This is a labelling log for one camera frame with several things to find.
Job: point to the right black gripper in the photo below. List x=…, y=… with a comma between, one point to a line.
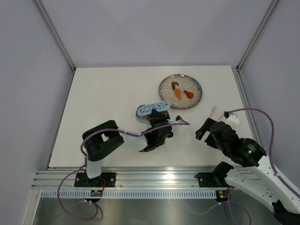
x=200, y=132

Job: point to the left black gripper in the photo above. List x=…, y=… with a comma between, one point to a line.
x=155, y=116

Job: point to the light blue lunch box lid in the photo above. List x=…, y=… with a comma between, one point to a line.
x=144, y=110

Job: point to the light blue lunch box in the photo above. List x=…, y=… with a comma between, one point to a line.
x=143, y=119

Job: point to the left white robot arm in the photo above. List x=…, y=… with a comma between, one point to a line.
x=102, y=140

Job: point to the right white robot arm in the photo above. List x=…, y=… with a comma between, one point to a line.
x=264, y=184

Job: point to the orange carrot food piece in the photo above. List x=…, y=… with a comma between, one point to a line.
x=177, y=93

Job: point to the speckled ceramic plate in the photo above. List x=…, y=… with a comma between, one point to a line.
x=185, y=83

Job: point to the brown mushroom food piece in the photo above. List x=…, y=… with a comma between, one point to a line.
x=174, y=85

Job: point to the orange chicken leg piece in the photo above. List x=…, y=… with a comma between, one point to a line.
x=189, y=94

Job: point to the right small circuit board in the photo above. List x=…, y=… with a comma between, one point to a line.
x=222, y=195

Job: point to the small circuit board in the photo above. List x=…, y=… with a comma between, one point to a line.
x=222, y=195
x=96, y=193

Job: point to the left small circuit board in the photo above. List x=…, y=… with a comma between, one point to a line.
x=96, y=193

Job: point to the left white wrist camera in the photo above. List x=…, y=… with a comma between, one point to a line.
x=177, y=120

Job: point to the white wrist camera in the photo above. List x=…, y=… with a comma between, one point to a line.
x=231, y=119
x=177, y=120

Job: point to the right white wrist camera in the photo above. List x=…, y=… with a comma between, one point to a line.
x=231, y=119

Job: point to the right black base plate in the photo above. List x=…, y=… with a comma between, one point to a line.
x=206, y=180

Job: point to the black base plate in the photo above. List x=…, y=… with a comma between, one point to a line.
x=206, y=180
x=106, y=179

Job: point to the right aluminium frame post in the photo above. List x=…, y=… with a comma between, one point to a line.
x=258, y=32

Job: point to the aluminium frame post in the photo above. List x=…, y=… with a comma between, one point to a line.
x=54, y=33
x=258, y=32

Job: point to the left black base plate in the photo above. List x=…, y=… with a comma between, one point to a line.
x=106, y=179

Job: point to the aluminium mounting rail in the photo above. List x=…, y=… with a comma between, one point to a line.
x=153, y=177

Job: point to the white slotted cable duct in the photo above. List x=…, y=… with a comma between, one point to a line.
x=132, y=194

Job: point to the left aluminium frame post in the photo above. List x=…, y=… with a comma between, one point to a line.
x=54, y=33

